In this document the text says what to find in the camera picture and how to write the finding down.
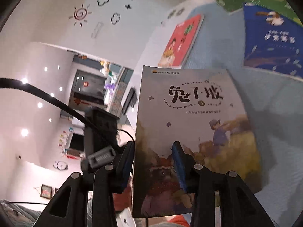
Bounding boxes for green insect book 03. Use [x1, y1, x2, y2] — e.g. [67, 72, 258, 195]
[249, 0, 302, 27]

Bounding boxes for black cable left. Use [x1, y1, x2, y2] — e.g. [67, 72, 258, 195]
[0, 77, 105, 135]

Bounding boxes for dark blue Aesop fables book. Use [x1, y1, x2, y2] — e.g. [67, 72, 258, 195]
[243, 3, 302, 79]

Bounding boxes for red poetry book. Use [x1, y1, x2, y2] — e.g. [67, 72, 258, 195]
[158, 14, 204, 68]

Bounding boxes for tan cover rabbit book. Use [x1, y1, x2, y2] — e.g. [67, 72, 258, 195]
[133, 66, 262, 218]

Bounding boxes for blue quilted table mat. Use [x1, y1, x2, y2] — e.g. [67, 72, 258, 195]
[185, 3, 302, 226]

